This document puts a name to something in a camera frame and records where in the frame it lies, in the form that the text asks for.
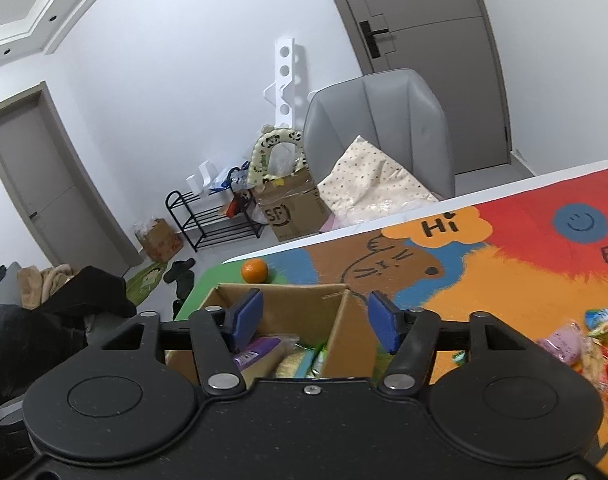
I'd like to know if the cream dotted pillow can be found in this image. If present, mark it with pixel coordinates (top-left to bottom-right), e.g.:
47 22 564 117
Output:
317 135 441 231

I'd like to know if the beige cloth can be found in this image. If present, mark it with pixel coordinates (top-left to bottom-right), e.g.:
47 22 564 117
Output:
18 265 79 311

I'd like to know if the grey side door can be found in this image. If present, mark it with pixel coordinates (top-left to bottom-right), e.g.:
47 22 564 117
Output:
0 82 144 281

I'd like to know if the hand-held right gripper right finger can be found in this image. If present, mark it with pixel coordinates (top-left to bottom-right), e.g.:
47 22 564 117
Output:
367 291 535 395

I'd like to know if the small printed cardboard box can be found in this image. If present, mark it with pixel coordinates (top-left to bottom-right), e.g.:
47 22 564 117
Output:
135 217 185 261

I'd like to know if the taped brown cardboard box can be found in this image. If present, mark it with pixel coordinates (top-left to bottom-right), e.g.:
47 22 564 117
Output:
254 165 329 243

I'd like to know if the orange fruit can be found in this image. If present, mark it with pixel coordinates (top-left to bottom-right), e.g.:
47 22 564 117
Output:
241 258 269 284

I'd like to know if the grey padded chair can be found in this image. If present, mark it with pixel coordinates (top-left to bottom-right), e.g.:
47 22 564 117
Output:
302 68 456 201

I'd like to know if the white perforated board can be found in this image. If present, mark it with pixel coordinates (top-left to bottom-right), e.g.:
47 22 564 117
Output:
262 36 309 128

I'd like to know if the black shoe rack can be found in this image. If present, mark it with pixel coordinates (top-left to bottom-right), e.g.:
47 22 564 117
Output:
165 187 267 252

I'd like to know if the panda print inflatable ring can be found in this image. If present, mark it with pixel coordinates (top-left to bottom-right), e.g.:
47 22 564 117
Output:
248 126 305 192

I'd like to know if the green floor mat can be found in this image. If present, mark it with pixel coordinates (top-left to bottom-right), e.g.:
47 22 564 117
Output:
125 260 167 307

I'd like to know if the blue white plastic bag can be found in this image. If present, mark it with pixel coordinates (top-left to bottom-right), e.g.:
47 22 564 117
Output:
209 165 249 193

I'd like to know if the long purple cracker packet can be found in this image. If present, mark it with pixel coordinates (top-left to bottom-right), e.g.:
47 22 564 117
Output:
231 336 309 380

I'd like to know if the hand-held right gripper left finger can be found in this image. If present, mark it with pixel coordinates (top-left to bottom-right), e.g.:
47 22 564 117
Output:
101 288 265 395

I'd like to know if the black door handle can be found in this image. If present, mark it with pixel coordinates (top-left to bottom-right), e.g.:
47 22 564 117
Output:
359 20 395 59

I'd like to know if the colourful cat print table mat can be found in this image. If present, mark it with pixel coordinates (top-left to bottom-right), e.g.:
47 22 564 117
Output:
173 162 608 480

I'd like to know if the pink purple snack packet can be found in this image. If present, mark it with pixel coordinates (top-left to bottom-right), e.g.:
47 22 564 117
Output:
536 321 585 363

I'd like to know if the green white snack packet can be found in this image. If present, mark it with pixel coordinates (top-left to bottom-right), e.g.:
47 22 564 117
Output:
304 342 331 378

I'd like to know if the clear red candy packet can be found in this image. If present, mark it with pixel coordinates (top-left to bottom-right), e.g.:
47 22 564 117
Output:
581 335 608 403

